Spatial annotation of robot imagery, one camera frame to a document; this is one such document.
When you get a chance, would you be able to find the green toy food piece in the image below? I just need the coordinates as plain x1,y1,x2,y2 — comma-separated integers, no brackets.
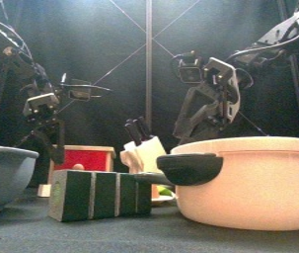
157,185,176,198

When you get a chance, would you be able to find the orange toy food piece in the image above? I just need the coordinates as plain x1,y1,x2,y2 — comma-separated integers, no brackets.
150,184,161,200

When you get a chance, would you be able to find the white plate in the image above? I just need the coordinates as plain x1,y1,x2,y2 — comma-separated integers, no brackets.
150,194,178,208

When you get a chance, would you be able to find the red wooden box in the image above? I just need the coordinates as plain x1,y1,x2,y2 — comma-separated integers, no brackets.
47,144,118,186

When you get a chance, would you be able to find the grey-blue bowl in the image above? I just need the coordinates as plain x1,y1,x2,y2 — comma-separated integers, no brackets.
0,142,42,215

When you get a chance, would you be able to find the small pale wooden block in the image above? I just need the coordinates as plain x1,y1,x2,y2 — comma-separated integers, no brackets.
38,183,53,199

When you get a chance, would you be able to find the white knife block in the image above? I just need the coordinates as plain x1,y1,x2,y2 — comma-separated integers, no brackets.
120,135,170,175

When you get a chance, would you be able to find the green striped wooden block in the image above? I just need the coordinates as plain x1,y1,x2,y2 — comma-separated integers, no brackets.
49,169,153,223

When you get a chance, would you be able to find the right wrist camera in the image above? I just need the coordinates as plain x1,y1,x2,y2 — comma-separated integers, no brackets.
172,50,208,85

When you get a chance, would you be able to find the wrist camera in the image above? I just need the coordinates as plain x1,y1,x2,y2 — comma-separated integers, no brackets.
59,72,114,102
172,50,208,85

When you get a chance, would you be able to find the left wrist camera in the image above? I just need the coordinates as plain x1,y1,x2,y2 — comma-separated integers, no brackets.
59,72,114,102

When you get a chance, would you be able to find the black knife handle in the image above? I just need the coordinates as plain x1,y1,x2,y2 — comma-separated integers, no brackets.
125,122,145,147
137,116,154,140

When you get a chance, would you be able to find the dark frame pole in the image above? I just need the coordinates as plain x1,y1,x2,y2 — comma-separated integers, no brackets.
277,0,299,139

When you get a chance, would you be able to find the vertical metal frame pole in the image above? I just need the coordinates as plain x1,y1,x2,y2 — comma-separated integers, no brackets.
145,0,154,132

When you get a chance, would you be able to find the white pot with black handle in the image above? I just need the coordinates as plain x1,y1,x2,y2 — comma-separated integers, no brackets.
156,135,299,231

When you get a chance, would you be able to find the thin diagonal frame wire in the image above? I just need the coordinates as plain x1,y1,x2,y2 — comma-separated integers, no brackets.
57,0,202,115
107,0,269,136

